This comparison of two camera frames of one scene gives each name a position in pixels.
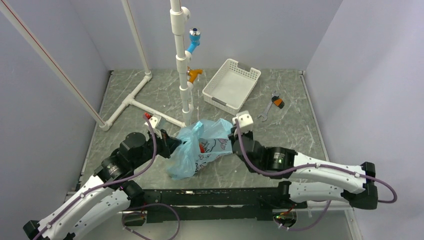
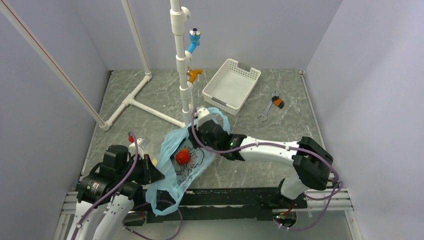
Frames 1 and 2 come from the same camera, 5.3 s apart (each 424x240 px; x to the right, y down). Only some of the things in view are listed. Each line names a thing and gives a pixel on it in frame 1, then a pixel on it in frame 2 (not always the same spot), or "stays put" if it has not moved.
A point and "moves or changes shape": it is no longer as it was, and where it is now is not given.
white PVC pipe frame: x=180 y=15 stays put
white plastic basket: x=230 y=87 stays put
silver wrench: x=264 y=113 stays put
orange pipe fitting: x=193 y=73 stays put
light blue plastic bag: x=199 y=144 moves or changes shape
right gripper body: x=234 y=134 → x=212 y=146
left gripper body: x=162 y=147 → x=141 y=173
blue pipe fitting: x=194 y=35 stays put
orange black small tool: x=278 y=101 stays put
